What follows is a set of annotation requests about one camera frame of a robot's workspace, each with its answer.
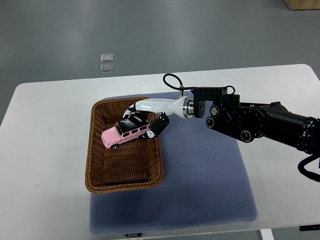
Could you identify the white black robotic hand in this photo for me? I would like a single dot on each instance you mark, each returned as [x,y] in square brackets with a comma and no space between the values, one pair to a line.
[183,107]

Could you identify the pink toy car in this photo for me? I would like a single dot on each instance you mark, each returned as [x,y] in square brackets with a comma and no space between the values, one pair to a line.
[124,131]

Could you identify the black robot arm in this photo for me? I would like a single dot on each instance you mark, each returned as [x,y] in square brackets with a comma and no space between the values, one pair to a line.
[248,121]

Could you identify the brown wicker basket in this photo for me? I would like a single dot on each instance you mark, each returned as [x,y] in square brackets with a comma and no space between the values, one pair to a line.
[135,165]

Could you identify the lower floor socket plate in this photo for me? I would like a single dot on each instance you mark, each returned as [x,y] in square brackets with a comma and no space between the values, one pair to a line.
[107,68]

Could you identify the floor socket plate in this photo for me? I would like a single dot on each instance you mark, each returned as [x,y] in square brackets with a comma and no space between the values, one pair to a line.
[107,68]
[107,57]

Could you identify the upper floor socket plate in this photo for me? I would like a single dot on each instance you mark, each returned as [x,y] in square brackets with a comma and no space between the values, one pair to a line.
[107,57]

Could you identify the blue grey mat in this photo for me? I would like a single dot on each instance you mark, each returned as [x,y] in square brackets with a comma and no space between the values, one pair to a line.
[205,182]

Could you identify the white table leg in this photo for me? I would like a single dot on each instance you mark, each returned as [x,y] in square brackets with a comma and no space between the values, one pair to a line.
[266,234]

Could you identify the wooden box corner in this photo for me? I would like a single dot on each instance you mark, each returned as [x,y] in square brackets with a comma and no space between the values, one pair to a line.
[297,5]

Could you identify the black table control panel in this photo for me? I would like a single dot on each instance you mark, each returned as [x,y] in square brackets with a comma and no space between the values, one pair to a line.
[306,228]

